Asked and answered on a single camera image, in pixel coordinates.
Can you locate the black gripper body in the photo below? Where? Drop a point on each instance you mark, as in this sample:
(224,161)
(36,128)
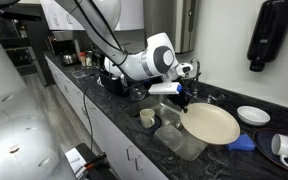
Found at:
(177,98)

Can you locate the cream white dinner plate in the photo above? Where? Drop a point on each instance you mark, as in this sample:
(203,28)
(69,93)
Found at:
(210,123)

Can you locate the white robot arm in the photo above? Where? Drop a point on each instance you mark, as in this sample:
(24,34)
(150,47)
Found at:
(144,61)

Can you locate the small dark blue plate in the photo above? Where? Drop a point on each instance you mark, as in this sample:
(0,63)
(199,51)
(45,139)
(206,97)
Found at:
(157,126)

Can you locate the large dark blue plate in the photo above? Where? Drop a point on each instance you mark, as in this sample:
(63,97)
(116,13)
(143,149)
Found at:
(264,150)

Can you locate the stainless steel sink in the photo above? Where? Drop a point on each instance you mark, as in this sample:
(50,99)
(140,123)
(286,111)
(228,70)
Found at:
(165,110)

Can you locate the chrome faucet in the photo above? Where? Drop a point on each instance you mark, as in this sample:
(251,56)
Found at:
(196,80)

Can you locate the cream ceramic mug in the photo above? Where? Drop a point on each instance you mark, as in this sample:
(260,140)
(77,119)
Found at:
(147,118)

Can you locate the clear plastic container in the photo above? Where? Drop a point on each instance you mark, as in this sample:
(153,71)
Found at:
(180,143)

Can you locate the clear drinking glass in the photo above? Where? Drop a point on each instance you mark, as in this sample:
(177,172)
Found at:
(138,93)

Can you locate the black dish rack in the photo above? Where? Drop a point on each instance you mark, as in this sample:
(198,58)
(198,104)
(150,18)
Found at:
(112,85)

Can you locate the blue sponge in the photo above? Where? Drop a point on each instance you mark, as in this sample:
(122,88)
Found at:
(240,144)

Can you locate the white bowl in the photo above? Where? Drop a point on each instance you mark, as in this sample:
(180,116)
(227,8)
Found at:
(253,115)

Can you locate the stainless steel refrigerator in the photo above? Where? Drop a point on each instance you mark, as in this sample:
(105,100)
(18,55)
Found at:
(184,26)

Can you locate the small spice jar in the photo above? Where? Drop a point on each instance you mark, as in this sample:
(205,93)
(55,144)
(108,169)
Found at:
(82,60)
(89,60)

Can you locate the orange black clamp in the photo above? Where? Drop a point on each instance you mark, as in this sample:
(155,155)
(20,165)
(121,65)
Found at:
(95,160)

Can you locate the silver kettle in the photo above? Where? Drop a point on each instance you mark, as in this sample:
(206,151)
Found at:
(69,59)

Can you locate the white upper cabinet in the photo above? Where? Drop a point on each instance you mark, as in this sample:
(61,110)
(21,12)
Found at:
(60,16)

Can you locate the black shelving unit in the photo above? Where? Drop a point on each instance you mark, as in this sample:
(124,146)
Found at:
(20,50)

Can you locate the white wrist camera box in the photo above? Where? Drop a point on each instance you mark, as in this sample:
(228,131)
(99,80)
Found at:
(164,88)

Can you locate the black wall soap dispenser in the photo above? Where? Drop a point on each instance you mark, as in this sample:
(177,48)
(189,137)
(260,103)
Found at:
(272,30)

